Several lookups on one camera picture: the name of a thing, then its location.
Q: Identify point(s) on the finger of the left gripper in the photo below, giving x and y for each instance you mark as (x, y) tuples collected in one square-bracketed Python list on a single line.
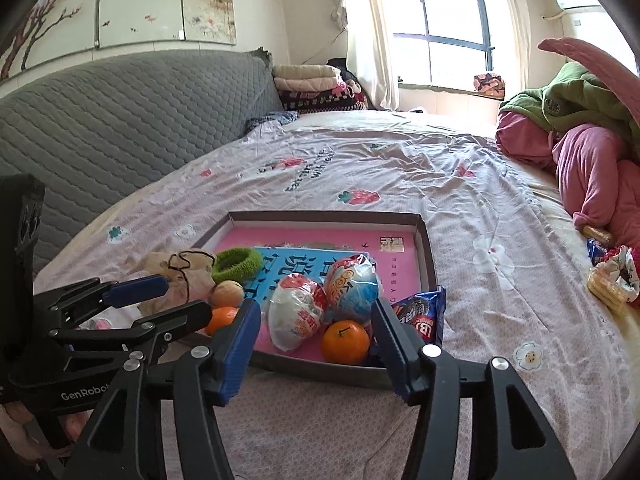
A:
[(125, 294)]

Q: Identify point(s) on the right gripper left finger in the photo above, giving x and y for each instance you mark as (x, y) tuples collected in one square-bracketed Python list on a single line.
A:
[(123, 438)]

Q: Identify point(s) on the cream sheer hair scrunchie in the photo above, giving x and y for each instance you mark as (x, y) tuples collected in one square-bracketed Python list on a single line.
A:
[(189, 276)]

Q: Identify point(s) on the orange tangerine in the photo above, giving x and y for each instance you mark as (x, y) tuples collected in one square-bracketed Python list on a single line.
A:
[(221, 317), (345, 342)]

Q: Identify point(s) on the green knitted hair scrunchie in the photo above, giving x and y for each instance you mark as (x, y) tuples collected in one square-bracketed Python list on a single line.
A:
[(239, 264)]

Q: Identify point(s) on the blue oreo cookie packet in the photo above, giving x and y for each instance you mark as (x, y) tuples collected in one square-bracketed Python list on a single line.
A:
[(424, 311)]

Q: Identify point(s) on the white blue surprise egg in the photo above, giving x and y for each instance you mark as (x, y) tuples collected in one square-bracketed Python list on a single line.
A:
[(295, 311)]

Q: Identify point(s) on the blue surprise egg toy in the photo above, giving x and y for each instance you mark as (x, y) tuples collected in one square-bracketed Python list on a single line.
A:
[(351, 286)]

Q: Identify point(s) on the left hand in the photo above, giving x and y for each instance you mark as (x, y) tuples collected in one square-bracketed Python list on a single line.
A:
[(18, 425)]

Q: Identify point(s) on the tan walnut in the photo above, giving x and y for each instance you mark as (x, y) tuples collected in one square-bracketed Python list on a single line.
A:
[(227, 294)]

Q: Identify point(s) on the pink strawberry print bedsheet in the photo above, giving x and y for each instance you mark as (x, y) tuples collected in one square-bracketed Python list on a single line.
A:
[(514, 287)]

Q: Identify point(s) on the grey quilted headboard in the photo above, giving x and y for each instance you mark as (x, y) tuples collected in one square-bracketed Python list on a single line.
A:
[(97, 132)]

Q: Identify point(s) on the snack packets pile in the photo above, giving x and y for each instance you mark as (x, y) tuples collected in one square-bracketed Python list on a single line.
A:
[(614, 277)]

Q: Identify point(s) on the pink and blue book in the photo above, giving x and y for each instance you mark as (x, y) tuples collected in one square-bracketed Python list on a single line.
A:
[(396, 252)]

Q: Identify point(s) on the dark shallow cardboard box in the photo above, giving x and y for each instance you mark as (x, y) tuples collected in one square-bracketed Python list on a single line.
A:
[(298, 219)]

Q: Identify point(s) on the pink bundled duvet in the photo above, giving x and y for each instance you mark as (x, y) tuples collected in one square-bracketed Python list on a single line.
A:
[(598, 183)]

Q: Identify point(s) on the stack of folded blankets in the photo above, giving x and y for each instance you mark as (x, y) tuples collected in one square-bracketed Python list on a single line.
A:
[(319, 88)]

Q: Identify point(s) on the green blanket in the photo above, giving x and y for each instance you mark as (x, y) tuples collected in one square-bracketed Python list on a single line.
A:
[(575, 97)]

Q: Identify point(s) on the white curtain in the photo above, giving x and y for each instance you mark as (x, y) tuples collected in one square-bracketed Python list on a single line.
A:
[(369, 51)]

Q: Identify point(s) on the pink floral bag on sill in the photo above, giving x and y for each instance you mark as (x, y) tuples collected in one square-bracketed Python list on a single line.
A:
[(489, 84)]

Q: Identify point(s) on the tree painting wall panels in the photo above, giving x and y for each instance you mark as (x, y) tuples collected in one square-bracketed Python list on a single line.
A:
[(55, 28)]

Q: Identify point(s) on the window with dark frame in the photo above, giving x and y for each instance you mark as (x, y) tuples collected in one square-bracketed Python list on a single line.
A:
[(440, 43)]

